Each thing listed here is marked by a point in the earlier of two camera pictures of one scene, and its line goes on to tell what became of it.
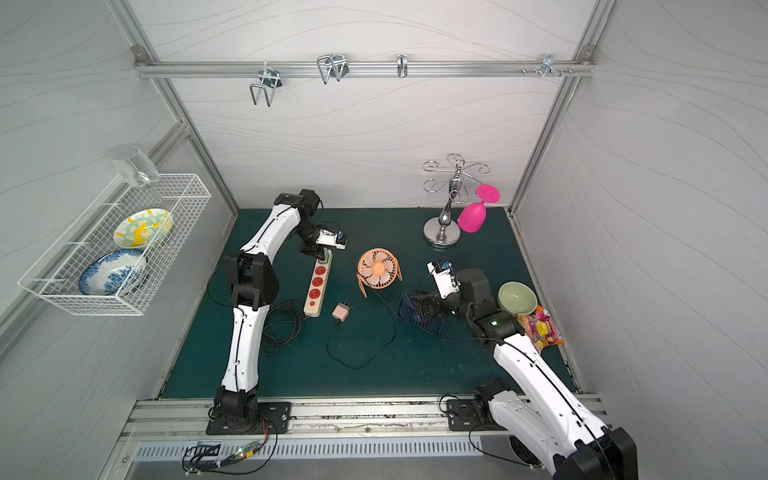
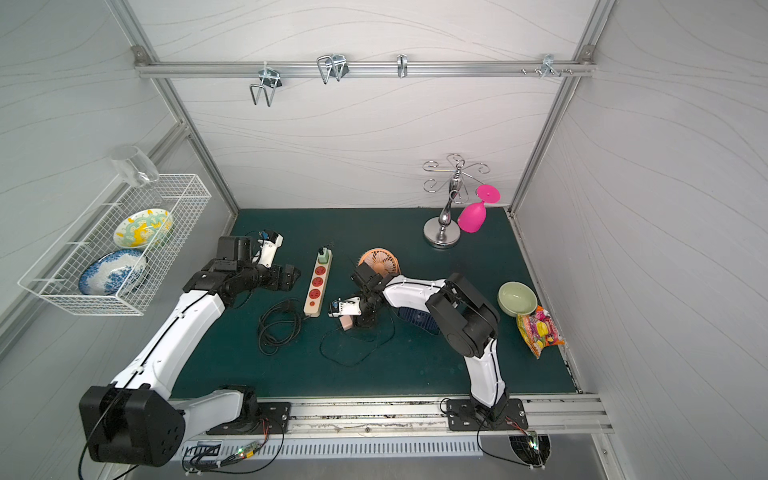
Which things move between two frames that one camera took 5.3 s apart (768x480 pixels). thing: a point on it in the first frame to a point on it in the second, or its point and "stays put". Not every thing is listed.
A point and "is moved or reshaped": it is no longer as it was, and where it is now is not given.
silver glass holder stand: x=443 y=231 stays put
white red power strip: x=316 y=294 stays put
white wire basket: x=106 y=261 stays put
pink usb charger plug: x=341 y=312 is moved or reshaped
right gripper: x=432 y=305 to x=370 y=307
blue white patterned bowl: x=114 y=272 stays put
